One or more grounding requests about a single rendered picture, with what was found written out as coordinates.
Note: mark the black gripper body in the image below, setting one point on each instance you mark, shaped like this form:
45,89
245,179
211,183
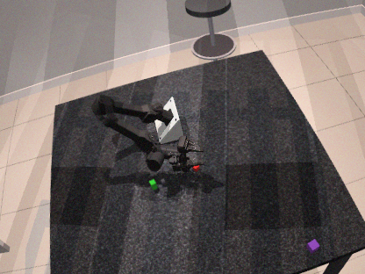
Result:
179,149

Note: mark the small purple block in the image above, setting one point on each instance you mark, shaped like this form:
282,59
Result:
313,246

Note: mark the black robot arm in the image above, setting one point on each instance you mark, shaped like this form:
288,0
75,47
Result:
146,141

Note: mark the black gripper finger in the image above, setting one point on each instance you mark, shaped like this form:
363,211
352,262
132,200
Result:
192,147
194,162

